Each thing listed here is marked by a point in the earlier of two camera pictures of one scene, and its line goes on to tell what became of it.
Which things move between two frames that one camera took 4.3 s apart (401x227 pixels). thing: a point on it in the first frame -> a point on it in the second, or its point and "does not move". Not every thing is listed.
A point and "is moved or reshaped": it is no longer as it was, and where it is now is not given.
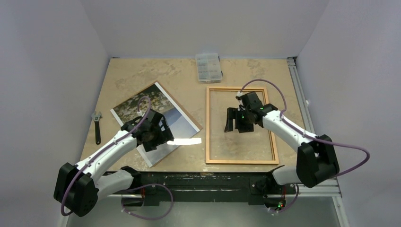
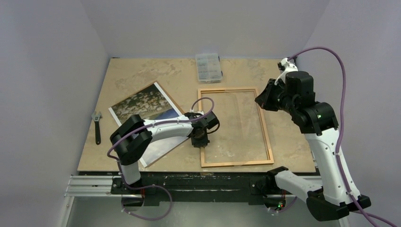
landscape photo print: x=181 y=126 does not move
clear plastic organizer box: x=208 y=68 does not move
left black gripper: x=164 y=136 -> x=203 y=142
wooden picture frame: x=265 y=91 is moved or reshaped
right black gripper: x=237 y=120 -> x=269 y=97
